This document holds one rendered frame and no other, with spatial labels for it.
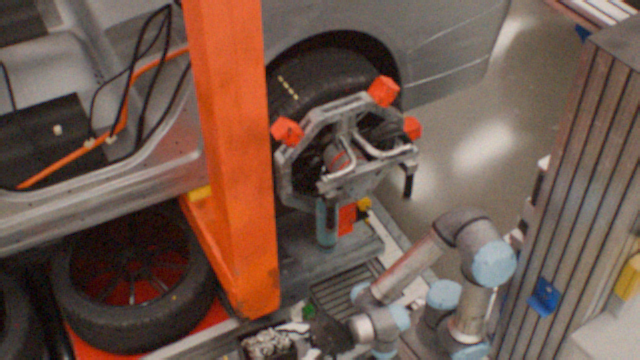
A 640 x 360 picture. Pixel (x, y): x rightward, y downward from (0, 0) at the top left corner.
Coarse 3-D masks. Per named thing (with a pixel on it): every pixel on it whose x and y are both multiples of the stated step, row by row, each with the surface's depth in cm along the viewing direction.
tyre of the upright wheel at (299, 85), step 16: (320, 48) 299; (336, 48) 302; (288, 64) 293; (304, 64) 291; (320, 64) 291; (336, 64) 292; (352, 64) 295; (368, 64) 306; (272, 80) 292; (288, 80) 289; (304, 80) 286; (320, 80) 285; (336, 80) 285; (352, 80) 287; (368, 80) 291; (272, 96) 289; (288, 96) 285; (304, 96) 282; (320, 96) 284; (336, 96) 288; (272, 112) 286; (288, 112) 282; (304, 112) 285; (400, 112) 312; (272, 144) 288; (384, 144) 321; (272, 160) 294; (272, 176) 301
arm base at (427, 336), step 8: (416, 320) 253; (424, 320) 244; (416, 328) 251; (424, 328) 246; (432, 328) 242; (416, 336) 251; (424, 336) 247; (432, 336) 244; (424, 344) 248; (432, 344) 246; (440, 344) 246
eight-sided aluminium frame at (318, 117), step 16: (352, 96) 287; (368, 96) 288; (320, 112) 281; (336, 112) 281; (352, 112) 285; (384, 112) 294; (304, 128) 285; (320, 128) 282; (304, 144) 284; (400, 144) 312; (288, 160) 285; (288, 176) 292; (384, 176) 322; (288, 192) 298; (304, 208) 310
